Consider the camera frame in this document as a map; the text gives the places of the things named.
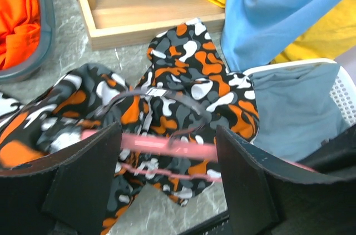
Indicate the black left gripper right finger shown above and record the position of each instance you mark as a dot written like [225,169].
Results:
[267,195]

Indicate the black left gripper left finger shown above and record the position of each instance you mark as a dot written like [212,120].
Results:
[71,186]

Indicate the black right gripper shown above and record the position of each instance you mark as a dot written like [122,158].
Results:
[336,156]

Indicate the pink hanger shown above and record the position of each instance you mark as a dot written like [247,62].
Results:
[167,146]

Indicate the camouflage patterned shorts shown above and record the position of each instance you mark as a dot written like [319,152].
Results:
[183,59]

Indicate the yellow shorts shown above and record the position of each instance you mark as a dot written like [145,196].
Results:
[329,37]

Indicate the light blue shorts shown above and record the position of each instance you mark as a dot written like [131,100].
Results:
[256,31]

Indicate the orange shorts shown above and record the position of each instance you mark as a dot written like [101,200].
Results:
[20,31]

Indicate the white laundry basket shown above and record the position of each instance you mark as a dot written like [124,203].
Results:
[343,89]

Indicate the grey-blue cloth in basket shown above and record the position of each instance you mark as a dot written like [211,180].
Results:
[296,110]

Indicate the wooden clothes rack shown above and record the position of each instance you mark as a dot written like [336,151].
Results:
[116,23]

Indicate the teal plastic bin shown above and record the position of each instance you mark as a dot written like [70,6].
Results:
[42,53]

